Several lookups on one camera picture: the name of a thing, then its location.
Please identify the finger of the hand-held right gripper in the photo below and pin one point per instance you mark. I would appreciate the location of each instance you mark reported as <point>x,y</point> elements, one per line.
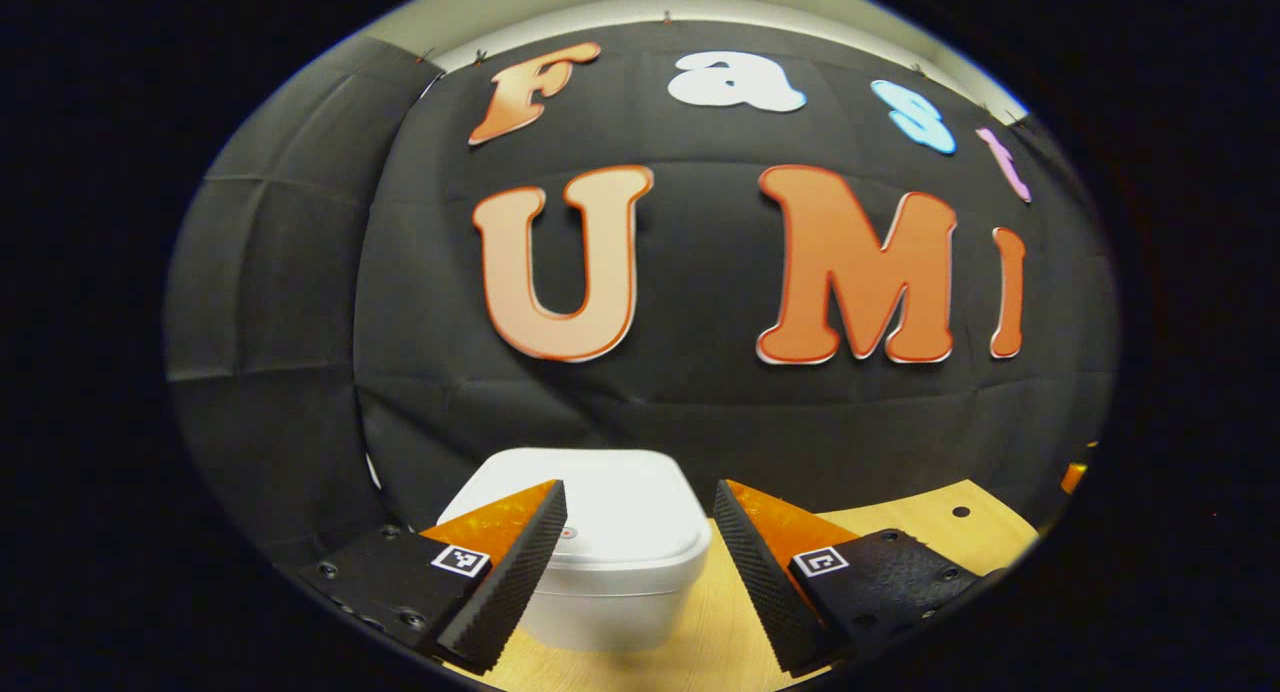
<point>1073,475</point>

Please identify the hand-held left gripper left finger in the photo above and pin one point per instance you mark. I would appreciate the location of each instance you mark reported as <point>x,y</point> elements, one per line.
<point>500,592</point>

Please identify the white desktop garbage bin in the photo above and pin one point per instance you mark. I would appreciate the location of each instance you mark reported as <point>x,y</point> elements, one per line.
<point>620,512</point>

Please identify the wooden desktop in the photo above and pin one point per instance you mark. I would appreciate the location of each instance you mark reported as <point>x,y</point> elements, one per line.
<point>930,509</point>

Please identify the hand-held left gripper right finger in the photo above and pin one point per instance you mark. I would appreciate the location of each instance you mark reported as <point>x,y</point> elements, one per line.
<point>765,592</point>

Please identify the black backdrop cloth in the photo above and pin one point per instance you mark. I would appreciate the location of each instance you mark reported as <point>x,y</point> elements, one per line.
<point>650,412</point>

